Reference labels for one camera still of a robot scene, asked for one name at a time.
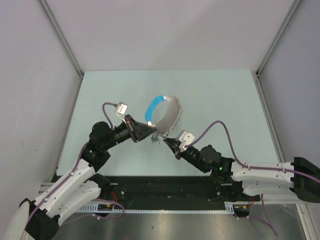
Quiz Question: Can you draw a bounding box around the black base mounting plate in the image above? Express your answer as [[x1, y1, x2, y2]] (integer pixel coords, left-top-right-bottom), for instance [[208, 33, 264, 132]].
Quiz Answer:
[[99, 176, 261, 212]]

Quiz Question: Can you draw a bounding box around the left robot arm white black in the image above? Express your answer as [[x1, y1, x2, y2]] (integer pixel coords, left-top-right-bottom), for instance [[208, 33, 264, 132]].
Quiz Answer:
[[24, 114, 157, 240]]

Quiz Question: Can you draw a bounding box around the small split rings bunch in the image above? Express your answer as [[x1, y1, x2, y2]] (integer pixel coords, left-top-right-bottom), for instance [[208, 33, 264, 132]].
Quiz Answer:
[[150, 133, 166, 145]]

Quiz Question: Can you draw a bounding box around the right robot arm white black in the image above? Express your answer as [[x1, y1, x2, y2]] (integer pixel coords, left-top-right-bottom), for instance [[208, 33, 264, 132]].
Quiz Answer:
[[164, 138, 320, 204]]

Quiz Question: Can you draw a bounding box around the left aluminium frame post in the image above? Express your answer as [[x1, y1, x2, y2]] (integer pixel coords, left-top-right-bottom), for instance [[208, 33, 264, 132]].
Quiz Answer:
[[37, 0, 84, 79]]

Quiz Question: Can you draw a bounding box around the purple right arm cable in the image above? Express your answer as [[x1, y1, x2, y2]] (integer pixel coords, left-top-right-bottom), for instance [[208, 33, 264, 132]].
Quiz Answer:
[[187, 120, 320, 236]]

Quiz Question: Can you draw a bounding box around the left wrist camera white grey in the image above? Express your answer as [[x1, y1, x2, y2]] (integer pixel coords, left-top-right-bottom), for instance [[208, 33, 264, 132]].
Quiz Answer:
[[115, 102, 128, 123]]

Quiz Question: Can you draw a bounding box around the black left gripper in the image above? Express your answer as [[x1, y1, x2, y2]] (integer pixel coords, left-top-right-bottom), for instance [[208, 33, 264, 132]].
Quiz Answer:
[[102, 114, 156, 150]]

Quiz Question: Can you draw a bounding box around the aluminium frame post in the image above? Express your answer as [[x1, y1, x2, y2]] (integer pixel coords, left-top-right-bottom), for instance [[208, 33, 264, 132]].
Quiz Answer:
[[254, 0, 305, 77], [37, 0, 84, 79]]

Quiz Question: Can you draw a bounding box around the large metal keyring blue handle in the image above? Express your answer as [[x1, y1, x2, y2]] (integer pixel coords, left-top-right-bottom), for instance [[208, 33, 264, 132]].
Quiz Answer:
[[144, 95, 183, 138]]

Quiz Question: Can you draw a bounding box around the grey slotted cable duct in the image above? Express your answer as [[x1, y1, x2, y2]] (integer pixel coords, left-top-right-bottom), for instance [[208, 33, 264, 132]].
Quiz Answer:
[[74, 201, 237, 216]]

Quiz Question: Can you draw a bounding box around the right aluminium frame post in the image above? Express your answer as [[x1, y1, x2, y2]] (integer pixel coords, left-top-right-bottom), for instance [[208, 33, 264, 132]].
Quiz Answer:
[[254, 0, 305, 77]]

